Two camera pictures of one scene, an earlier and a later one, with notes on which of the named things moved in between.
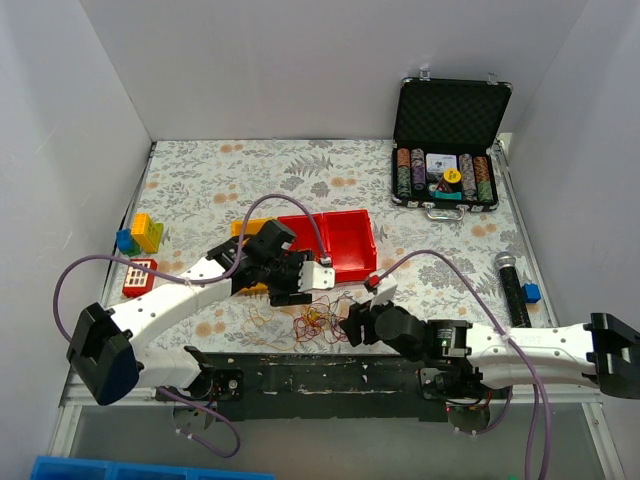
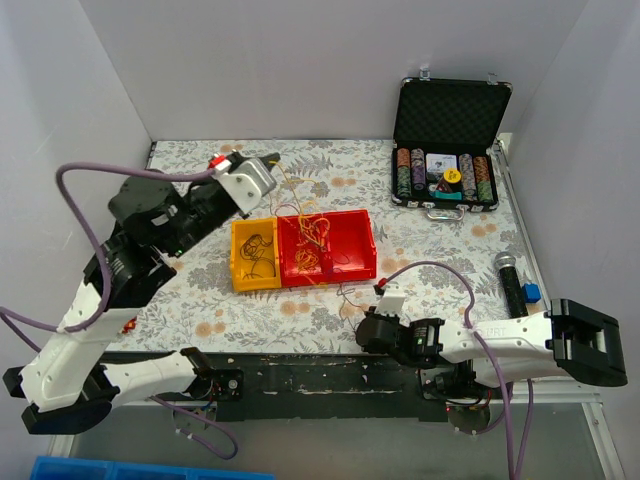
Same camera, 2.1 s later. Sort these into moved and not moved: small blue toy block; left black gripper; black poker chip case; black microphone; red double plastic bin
Moved: left black gripper
Not moved: red double plastic bin; black microphone; small blue toy block; black poker chip case
